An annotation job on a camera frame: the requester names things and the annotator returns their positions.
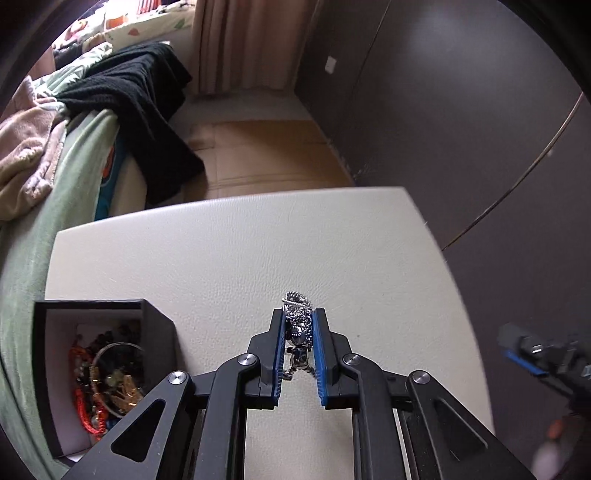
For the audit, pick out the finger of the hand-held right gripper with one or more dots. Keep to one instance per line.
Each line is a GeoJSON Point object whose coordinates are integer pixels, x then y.
{"type": "Point", "coordinates": [517, 355]}

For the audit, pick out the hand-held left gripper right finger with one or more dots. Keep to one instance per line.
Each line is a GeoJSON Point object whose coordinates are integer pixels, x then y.
{"type": "Point", "coordinates": [322, 360]}

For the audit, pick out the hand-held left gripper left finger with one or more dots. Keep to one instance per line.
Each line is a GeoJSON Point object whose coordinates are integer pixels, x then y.
{"type": "Point", "coordinates": [277, 360]}

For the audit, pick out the black jewelry box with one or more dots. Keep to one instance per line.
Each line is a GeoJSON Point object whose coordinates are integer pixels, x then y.
{"type": "Point", "coordinates": [157, 332]}

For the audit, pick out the silver bangle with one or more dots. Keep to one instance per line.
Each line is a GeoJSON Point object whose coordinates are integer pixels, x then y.
{"type": "Point", "coordinates": [113, 345]}

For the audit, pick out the person's right hand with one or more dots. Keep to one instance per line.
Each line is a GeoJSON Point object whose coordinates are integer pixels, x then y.
{"type": "Point", "coordinates": [547, 459]}

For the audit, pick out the cardboard floor sheets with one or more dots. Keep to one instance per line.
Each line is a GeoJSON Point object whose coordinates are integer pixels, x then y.
{"type": "Point", "coordinates": [268, 157]}

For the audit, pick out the blue orange printed sheet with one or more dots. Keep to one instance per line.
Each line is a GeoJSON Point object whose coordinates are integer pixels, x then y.
{"type": "Point", "coordinates": [108, 184]}

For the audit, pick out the green bed sheet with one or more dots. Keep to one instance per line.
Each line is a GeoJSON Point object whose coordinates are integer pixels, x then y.
{"type": "Point", "coordinates": [46, 207]}

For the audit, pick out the black knit blanket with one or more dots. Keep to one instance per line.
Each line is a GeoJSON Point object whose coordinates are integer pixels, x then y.
{"type": "Point", "coordinates": [138, 92]}

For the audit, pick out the pink curtain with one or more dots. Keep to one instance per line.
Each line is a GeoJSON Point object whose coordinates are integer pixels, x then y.
{"type": "Point", "coordinates": [240, 41]}

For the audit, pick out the pink fleece blanket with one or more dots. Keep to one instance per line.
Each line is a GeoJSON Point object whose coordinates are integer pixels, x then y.
{"type": "Point", "coordinates": [23, 147]}

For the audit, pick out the light green quilt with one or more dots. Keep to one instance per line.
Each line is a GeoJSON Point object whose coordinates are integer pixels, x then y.
{"type": "Point", "coordinates": [87, 57]}

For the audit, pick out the leaf print cushion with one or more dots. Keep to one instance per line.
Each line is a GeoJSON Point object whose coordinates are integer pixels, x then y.
{"type": "Point", "coordinates": [152, 23]}

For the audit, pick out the white wall socket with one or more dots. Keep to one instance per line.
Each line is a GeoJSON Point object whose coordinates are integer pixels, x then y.
{"type": "Point", "coordinates": [330, 64]}

